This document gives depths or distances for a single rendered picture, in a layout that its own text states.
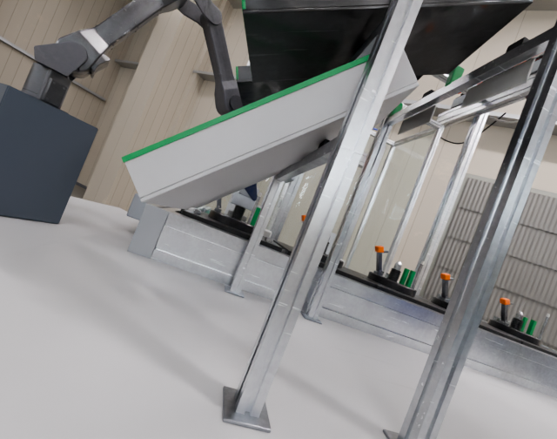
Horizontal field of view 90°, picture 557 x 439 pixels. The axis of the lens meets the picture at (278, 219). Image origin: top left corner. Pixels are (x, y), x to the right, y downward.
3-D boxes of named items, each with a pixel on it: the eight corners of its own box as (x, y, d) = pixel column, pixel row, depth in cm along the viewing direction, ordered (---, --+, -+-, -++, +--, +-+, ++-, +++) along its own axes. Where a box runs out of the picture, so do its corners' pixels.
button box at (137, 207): (125, 215, 68) (135, 192, 68) (149, 212, 88) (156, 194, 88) (154, 226, 69) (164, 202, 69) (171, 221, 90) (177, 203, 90)
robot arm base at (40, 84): (10, 90, 49) (23, 59, 50) (50, 110, 55) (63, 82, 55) (28, 96, 46) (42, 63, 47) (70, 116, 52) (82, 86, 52)
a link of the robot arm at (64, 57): (29, 58, 46) (43, 23, 46) (35, 70, 53) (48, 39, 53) (76, 83, 50) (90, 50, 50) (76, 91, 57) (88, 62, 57)
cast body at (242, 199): (230, 202, 72) (240, 177, 72) (230, 202, 76) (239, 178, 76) (260, 214, 74) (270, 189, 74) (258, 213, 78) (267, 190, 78)
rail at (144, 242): (126, 251, 54) (148, 199, 54) (188, 222, 142) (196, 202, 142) (155, 260, 55) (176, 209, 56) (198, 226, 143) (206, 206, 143)
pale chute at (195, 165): (140, 202, 25) (121, 157, 25) (185, 210, 39) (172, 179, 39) (420, 84, 26) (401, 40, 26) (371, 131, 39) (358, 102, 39)
